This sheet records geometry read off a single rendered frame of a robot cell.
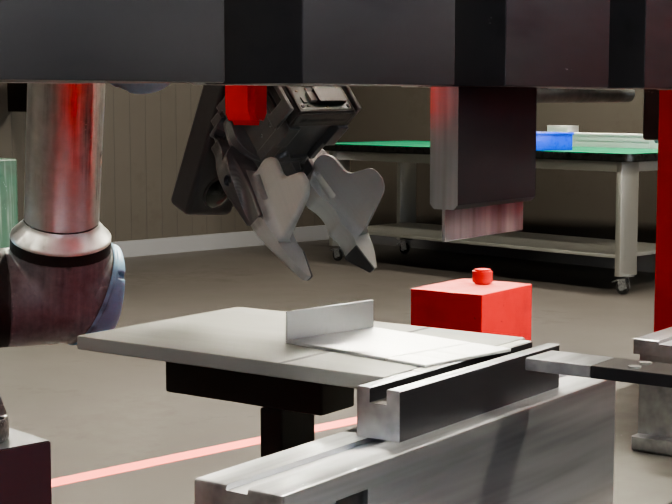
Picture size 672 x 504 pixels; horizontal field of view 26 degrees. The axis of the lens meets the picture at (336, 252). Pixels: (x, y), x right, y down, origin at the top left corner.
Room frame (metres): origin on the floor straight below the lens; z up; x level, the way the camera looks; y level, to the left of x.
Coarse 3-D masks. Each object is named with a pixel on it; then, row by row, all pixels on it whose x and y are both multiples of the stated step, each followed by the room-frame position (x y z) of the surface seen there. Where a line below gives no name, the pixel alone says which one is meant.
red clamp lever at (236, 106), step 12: (228, 96) 0.84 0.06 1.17; (240, 96) 0.84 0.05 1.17; (252, 96) 0.84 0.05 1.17; (264, 96) 0.84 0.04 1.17; (228, 108) 0.84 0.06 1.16; (240, 108) 0.84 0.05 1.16; (252, 108) 0.84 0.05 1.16; (264, 108) 0.84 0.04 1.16; (240, 120) 0.84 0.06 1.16; (252, 120) 0.84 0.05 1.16
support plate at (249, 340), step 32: (192, 320) 1.09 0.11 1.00; (224, 320) 1.09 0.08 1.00; (256, 320) 1.09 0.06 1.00; (128, 352) 0.99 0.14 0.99; (160, 352) 0.98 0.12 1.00; (192, 352) 0.96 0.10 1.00; (224, 352) 0.95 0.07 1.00; (256, 352) 0.95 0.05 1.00; (288, 352) 0.95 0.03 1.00; (352, 384) 0.88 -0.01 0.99
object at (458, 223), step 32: (448, 96) 0.89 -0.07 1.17; (480, 96) 0.91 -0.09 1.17; (512, 96) 0.94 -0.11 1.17; (448, 128) 0.89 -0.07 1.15; (480, 128) 0.91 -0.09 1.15; (512, 128) 0.94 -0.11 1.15; (448, 160) 0.89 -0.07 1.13; (480, 160) 0.91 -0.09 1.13; (512, 160) 0.94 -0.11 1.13; (448, 192) 0.89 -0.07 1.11; (480, 192) 0.91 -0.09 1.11; (512, 192) 0.94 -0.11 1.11; (448, 224) 0.89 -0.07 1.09; (480, 224) 0.93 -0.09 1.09; (512, 224) 0.96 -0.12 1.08
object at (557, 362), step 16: (544, 352) 0.93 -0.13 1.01; (560, 352) 0.93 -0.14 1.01; (528, 368) 0.91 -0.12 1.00; (544, 368) 0.90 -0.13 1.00; (560, 368) 0.89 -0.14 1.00; (576, 368) 0.89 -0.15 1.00; (592, 368) 0.88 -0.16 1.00; (608, 368) 0.87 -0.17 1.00; (624, 368) 0.87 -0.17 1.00; (640, 368) 0.87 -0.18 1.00; (656, 368) 0.87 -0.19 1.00; (656, 384) 0.86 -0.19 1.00
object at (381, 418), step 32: (512, 352) 0.98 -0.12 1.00; (384, 384) 0.85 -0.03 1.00; (416, 384) 0.85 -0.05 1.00; (448, 384) 0.87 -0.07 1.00; (480, 384) 0.90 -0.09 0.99; (512, 384) 0.93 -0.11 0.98; (544, 384) 0.97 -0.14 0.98; (384, 416) 0.83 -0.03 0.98; (416, 416) 0.84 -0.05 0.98; (448, 416) 0.87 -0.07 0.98
